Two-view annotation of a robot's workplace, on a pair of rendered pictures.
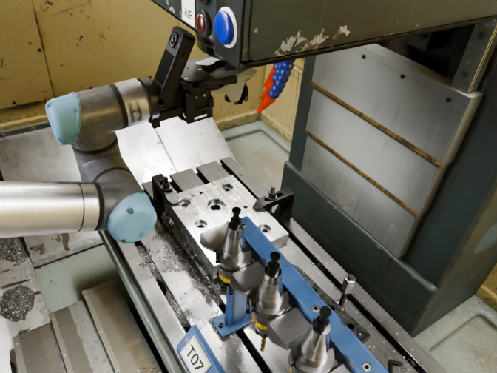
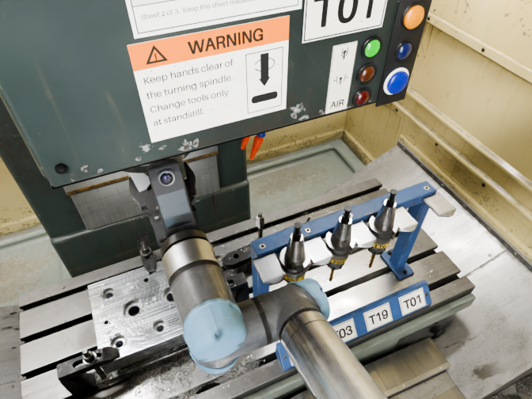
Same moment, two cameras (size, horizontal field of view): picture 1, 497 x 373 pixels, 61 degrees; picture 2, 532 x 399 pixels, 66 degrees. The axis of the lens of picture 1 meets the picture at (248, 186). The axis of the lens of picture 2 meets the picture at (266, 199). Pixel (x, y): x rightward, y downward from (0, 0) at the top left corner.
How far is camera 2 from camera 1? 0.70 m
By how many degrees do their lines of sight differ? 55
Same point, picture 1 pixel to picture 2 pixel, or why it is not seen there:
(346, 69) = not seen: hidden behind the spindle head
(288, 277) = (322, 224)
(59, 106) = (227, 320)
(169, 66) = (186, 201)
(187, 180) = (43, 351)
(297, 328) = (362, 229)
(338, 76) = not seen: hidden behind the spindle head
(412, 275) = (232, 189)
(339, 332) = (368, 207)
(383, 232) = (199, 188)
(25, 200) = (351, 358)
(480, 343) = (256, 187)
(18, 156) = not seen: outside the picture
